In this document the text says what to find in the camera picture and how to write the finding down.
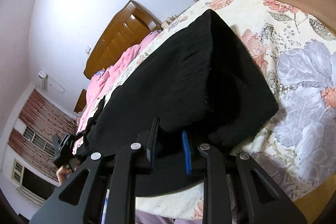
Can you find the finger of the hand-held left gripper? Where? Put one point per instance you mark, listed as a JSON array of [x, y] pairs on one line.
[[101, 107]]

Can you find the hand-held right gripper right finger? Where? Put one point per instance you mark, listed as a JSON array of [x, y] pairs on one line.
[[187, 153]]

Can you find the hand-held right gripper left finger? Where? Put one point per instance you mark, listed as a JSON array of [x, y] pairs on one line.
[[147, 150]]

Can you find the black pants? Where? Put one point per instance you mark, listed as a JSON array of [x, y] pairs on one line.
[[183, 77]]

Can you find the person's legs in purple pants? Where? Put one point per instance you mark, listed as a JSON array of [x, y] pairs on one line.
[[152, 217]]

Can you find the person's left hand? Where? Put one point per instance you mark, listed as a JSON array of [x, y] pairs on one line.
[[64, 175]]

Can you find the wooden nightstand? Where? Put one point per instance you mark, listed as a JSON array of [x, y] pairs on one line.
[[80, 102]]

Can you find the pink quilt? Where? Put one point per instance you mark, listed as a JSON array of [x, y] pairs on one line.
[[105, 82]]

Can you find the white framed window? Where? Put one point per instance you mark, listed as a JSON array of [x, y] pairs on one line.
[[39, 141], [34, 184]]

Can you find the white air conditioner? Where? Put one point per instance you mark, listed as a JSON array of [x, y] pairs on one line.
[[42, 79]]

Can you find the wooden headboard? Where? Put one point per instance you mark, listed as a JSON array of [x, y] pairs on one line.
[[118, 37]]

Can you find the floral bed sheet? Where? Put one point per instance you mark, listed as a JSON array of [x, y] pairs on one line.
[[296, 87]]

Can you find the white wall socket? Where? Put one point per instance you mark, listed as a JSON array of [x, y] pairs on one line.
[[88, 50]]

